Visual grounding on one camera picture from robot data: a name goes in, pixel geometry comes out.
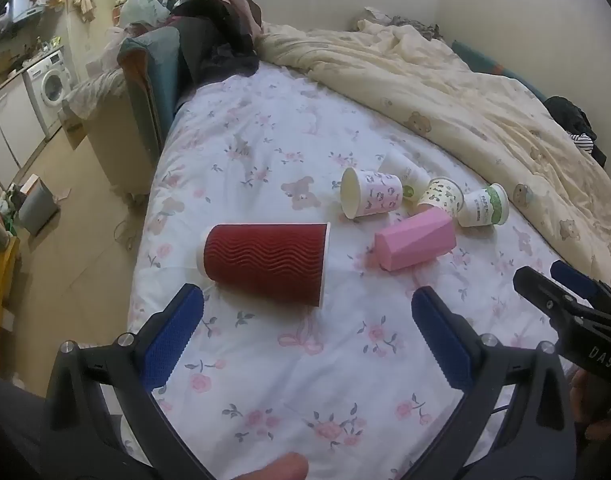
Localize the striped cloth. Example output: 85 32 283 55
567 131 610 167

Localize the black garment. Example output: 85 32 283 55
542 95 600 142

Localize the cream bear print blanket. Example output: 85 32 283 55
255 19 611 308

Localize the red corrugated paper cup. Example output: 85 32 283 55
195 222 332 310

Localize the white cup with green dot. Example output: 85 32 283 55
378 151 432 202

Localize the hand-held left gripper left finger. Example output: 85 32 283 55
40 282 213 480

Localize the white cup with pink print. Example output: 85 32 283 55
340 166 404 220

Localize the white cup with green band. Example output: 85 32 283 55
457 183 509 228

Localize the white washing machine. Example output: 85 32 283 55
23 49 77 137

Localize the white plastic bag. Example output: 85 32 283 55
119 0 172 28

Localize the teal pillow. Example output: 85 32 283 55
450 40 552 107

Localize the white kitchen cabinet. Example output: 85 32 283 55
0 76 47 188

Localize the person's right hand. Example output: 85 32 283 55
568 366 611 443

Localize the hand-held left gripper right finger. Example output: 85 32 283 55
410 286 579 480

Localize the pink faceted cup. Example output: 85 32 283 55
374 208 457 272

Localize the person's left hand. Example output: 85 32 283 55
229 452 310 480

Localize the pile of dark clothes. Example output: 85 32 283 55
166 0 264 98

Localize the grey waste bin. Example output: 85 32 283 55
17 179 62 237

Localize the pale floral quilt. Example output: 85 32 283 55
65 66 132 122

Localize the grey crumpled cloth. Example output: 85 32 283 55
384 14 444 42

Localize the cardboard box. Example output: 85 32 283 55
59 104 90 151

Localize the cream cup with green pattern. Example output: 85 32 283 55
416 176 465 218

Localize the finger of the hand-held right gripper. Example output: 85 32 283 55
550 260 611 313
513 266 593 348

